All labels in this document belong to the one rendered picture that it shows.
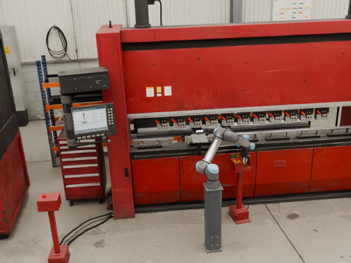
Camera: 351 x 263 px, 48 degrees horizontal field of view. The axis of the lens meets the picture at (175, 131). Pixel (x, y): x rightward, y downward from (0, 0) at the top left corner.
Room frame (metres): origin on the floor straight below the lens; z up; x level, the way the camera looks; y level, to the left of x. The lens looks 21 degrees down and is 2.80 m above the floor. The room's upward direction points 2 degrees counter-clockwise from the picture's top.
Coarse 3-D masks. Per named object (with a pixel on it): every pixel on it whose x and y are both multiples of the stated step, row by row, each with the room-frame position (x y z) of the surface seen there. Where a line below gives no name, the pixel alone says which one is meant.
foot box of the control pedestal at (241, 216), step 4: (232, 208) 4.23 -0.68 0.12; (244, 208) 4.22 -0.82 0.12; (232, 212) 4.20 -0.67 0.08; (236, 212) 4.14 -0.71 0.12; (240, 212) 4.13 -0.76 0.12; (244, 212) 4.15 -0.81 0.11; (248, 212) 4.16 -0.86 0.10; (232, 216) 4.20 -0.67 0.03; (236, 216) 4.12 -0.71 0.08; (240, 216) 4.13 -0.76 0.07; (244, 216) 4.15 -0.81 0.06; (248, 216) 4.16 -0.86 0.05; (236, 220) 4.12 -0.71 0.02; (240, 220) 4.13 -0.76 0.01; (244, 220) 4.13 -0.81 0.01; (248, 220) 4.12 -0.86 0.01
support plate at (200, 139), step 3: (192, 135) 4.53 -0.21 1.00; (195, 135) 4.52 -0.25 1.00; (198, 135) 4.52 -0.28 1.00; (201, 135) 4.52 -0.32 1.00; (204, 135) 4.51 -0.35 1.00; (192, 138) 4.42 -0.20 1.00; (195, 138) 4.42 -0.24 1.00; (198, 138) 4.42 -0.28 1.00; (201, 138) 4.41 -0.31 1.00; (204, 138) 4.41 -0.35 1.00; (195, 141) 4.32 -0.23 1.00; (198, 141) 4.32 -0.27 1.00; (201, 141) 4.32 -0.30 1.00; (204, 141) 4.31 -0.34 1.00; (207, 141) 4.31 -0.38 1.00
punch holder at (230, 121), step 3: (222, 114) 4.56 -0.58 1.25; (225, 114) 4.57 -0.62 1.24; (228, 114) 4.57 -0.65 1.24; (231, 114) 4.57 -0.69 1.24; (225, 117) 4.57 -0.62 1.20; (228, 117) 4.57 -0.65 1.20; (231, 117) 4.57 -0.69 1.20; (222, 120) 4.56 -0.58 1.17; (228, 120) 4.57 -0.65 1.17; (231, 120) 4.57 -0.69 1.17; (222, 123) 4.56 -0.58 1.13; (225, 123) 4.56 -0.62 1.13; (228, 123) 4.57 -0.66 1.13; (231, 123) 4.57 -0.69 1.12
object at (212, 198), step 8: (208, 192) 3.56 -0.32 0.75; (216, 192) 3.56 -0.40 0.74; (208, 200) 3.56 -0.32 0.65; (216, 200) 3.56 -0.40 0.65; (208, 208) 3.56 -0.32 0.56; (216, 208) 3.56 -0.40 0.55; (208, 216) 3.56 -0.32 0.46; (216, 216) 3.56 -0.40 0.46; (208, 224) 3.56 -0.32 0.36; (216, 224) 3.56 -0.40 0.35; (208, 232) 3.56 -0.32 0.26; (216, 232) 3.56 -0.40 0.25; (208, 240) 3.56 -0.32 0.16; (216, 240) 3.56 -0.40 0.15; (208, 248) 3.56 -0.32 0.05; (216, 248) 3.56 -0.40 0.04
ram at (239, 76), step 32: (128, 64) 4.49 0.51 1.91; (160, 64) 4.51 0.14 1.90; (192, 64) 4.54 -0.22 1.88; (224, 64) 4.57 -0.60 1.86; (256, 64) 4.59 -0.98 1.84; (288, 64) 4.62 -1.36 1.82; (320, 64) 4.65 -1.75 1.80; (128, 96) 4.48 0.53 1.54; (160, 96) 4.51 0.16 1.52; (192, 96) 4.54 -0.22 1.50; (224, 96) 4.57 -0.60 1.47; (256, 96) 4.60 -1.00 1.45; (288, 96) 4.62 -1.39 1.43; (320, 96) 4.65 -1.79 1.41
